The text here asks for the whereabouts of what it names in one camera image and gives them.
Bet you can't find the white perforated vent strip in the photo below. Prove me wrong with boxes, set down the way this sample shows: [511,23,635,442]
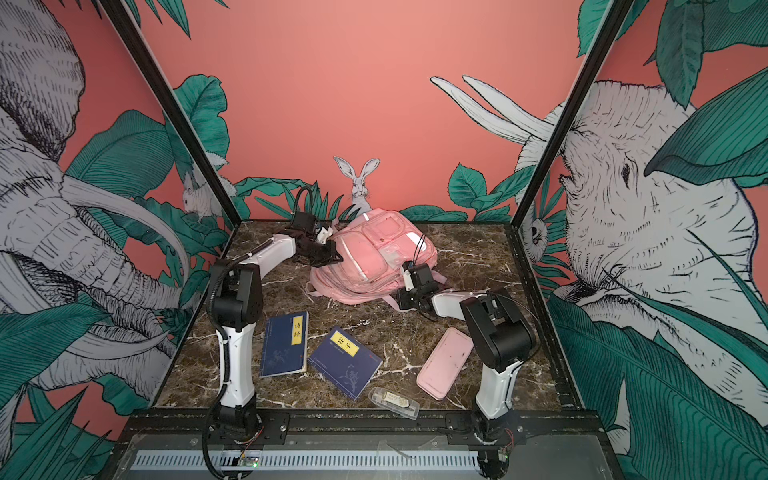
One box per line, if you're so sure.
[130,450,479,473]

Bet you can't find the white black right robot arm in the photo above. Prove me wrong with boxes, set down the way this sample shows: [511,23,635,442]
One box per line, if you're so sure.
[388,287,539,420]

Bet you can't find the black corner frame post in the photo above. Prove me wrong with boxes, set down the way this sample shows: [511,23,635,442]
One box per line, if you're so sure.
[511,0,633,229]
[99,0,242,228]

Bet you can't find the pink student backpack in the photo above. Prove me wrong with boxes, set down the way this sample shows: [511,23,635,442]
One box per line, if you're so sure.
[309,209,447,311]

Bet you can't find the dark blue book yellow label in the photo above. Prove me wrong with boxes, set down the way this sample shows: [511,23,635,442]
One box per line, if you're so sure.
[308,326,383,400]

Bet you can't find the pink pencil case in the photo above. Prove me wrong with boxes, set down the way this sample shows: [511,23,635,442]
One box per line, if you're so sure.
[416,327,473,401]

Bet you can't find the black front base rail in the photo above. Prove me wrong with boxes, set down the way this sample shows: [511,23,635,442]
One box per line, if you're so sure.
[117,408,610,448]

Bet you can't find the black left corner frame post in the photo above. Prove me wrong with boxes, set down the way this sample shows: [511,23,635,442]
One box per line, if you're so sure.
[99,0,242,228]

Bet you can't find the black right corner frame post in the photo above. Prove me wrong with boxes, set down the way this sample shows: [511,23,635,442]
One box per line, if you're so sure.
[511,0,633,229]

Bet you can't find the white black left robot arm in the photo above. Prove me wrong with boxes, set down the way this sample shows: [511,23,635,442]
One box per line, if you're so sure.
[205,232,343,416]

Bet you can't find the clear plastic eraser box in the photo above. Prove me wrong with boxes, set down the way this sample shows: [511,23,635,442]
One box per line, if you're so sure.
[369,387,420,420]

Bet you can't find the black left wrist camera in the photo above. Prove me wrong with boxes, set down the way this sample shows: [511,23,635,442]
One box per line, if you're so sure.
[289,211,317,238]

